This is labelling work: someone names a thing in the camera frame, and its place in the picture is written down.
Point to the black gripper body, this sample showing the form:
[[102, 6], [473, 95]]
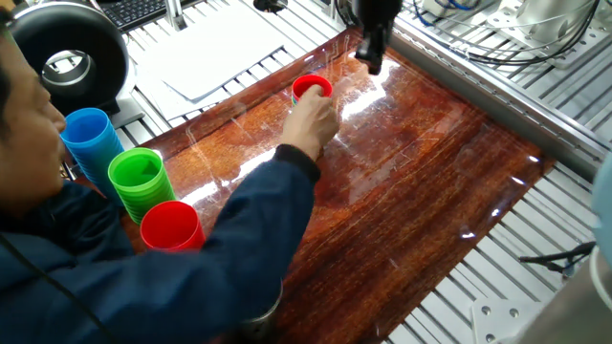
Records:
[[380, 12]]

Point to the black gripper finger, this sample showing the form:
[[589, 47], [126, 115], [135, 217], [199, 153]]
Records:
[[374, 55]]

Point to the navy sleeved right forearm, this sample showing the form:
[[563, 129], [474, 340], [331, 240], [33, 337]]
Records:
[[268, 205]]

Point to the red plastic cup stack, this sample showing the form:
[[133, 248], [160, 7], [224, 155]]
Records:
[[172, 227]]

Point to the green plastic cup stack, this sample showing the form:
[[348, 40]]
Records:
[[143, 191]]

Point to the stainless steel cup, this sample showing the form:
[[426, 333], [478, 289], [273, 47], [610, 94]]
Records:
[[263, 325]]

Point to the blue plastic cup stack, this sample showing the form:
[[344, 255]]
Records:
[[93, 148]]

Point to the person's right hand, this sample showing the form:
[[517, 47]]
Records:
[[308, 124]]

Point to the small black knob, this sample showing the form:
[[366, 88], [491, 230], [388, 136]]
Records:
[[270, 5]]

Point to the glossy wood pattern mat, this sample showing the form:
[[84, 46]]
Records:
[[406, 191]]

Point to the white paper sheet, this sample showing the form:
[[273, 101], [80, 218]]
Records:
[[215, 52], [162, 102]]

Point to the black keyboard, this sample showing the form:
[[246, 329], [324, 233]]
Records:
[[134, 12]]

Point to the white device base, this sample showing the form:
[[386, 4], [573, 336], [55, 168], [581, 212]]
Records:
[[128, 112]]

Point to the white drilled mounting plate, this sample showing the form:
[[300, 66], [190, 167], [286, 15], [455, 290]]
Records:
[[497, 325]]

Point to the person in navy clothing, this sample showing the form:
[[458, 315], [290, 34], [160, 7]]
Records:
[[57, 267]]

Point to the aluminium table rail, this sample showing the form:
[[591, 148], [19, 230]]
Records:
[[478, 95]]

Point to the metal base plate with pedestal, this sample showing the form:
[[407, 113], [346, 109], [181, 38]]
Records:
[[540, 24]]

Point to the metal stand post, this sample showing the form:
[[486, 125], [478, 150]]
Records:
[[174, 14]]

